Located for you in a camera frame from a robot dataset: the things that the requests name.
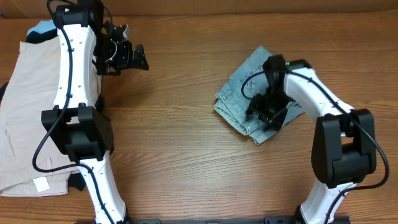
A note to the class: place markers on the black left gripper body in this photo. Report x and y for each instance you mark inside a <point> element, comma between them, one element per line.
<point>109,55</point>

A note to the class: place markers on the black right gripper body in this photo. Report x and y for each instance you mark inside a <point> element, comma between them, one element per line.
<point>272,109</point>

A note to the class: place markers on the light blue denim shorts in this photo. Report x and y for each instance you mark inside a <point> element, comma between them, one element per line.
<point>234,97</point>

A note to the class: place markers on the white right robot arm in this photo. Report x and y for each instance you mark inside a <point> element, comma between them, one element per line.
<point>342,152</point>

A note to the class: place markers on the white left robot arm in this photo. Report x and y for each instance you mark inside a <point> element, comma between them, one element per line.
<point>90,48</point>

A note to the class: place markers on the light blue shirt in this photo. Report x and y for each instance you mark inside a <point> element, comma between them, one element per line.
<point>42,27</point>

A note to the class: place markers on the beige shorts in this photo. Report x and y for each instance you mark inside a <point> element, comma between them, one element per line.
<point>28,118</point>

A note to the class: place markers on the black garment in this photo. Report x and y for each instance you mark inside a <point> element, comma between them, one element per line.
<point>77,180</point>

